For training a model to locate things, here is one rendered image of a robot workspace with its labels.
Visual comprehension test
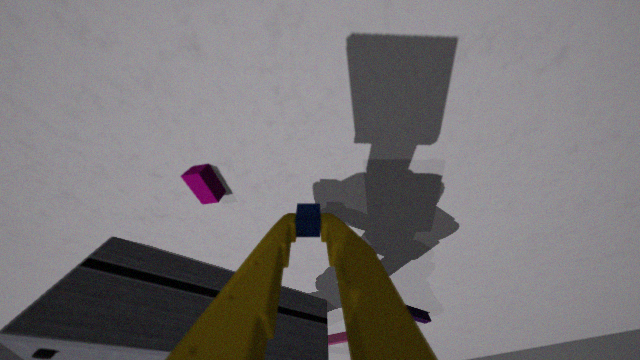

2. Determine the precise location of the magenta rod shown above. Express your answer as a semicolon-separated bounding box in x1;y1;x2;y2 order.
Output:
181;164;226;205

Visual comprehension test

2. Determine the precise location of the pink flat bar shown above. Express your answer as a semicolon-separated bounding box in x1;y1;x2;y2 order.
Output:
328;332;348;345

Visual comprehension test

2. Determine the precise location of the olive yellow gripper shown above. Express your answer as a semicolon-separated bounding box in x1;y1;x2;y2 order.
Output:
165;213;438;360

